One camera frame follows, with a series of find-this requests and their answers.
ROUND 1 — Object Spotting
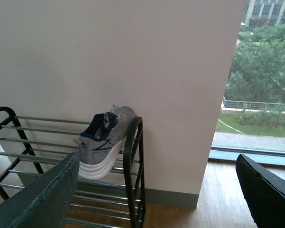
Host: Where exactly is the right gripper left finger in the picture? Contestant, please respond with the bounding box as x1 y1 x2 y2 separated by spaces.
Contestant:
0 152 79 228

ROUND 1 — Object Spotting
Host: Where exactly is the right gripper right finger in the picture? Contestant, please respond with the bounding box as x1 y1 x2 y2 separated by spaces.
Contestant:
236 154 285 228

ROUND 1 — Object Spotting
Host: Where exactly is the grey sneaker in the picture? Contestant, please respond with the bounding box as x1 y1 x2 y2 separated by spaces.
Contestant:
74 105 136 180

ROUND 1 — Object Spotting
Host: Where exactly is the black metal shoe rack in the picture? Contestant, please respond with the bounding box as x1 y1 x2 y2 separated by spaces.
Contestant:
0 107 146 228

